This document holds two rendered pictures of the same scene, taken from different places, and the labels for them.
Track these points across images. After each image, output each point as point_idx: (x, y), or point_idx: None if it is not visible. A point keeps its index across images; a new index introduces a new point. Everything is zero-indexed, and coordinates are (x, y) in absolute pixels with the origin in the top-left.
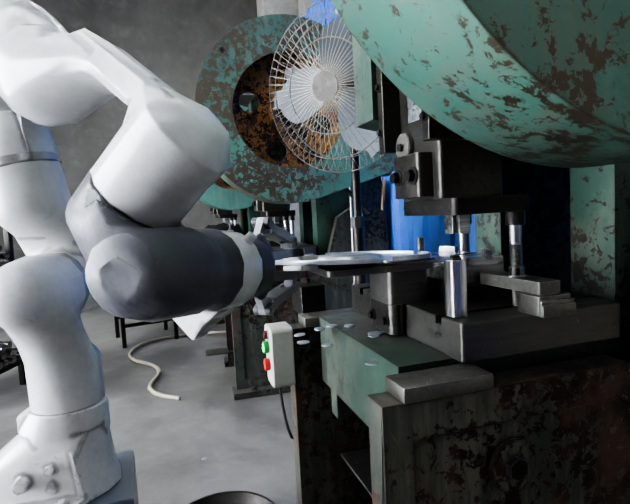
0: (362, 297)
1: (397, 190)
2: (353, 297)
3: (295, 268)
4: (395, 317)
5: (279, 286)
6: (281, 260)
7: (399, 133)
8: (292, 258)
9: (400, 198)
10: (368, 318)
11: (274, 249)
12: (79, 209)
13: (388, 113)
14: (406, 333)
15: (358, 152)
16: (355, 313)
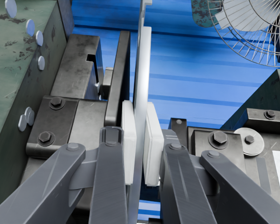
0: (83, 58)
1: (204, 136)
2: (84, 38)
3: (126, 170)
4: (49, 155)
5: (71, 174)
6: (148, 76)
7: (261, 130)
8: (154, 164)
9: (195, 141)
10: (57, 69)
11: (199, 180)
12: None
13: None
14: (31, 158)
15: (222, 4)
16: (64, 43)
